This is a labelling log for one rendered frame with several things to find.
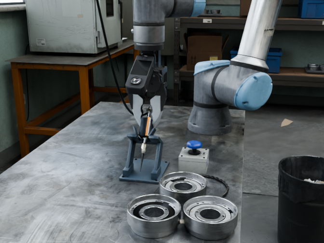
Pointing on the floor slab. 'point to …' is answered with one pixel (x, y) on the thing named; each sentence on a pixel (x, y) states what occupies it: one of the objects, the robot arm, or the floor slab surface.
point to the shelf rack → (294, 24)
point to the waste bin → (301, 200)
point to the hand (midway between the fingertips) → (147, 124)
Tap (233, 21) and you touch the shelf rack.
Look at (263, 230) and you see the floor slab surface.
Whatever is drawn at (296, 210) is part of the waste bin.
